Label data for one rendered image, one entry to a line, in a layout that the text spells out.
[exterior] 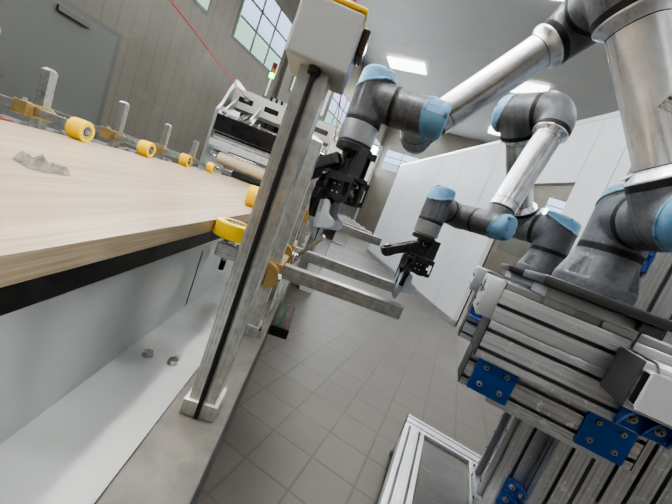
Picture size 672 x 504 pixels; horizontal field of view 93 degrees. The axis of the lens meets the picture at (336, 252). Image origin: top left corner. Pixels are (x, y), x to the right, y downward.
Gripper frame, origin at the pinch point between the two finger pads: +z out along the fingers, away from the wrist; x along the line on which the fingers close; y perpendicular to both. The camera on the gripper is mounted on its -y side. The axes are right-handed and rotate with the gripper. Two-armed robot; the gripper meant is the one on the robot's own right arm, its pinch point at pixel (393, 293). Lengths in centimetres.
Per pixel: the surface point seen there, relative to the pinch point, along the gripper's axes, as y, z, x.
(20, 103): -144, -13, 30
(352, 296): -16.6, -1.5, -26.5
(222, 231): -47, -6, -29
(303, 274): -28.5, -2.5, -26.5
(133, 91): -365, -71, 440
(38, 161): -76, -9, -40
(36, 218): -56, -7, -62
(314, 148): -35, -28, -31
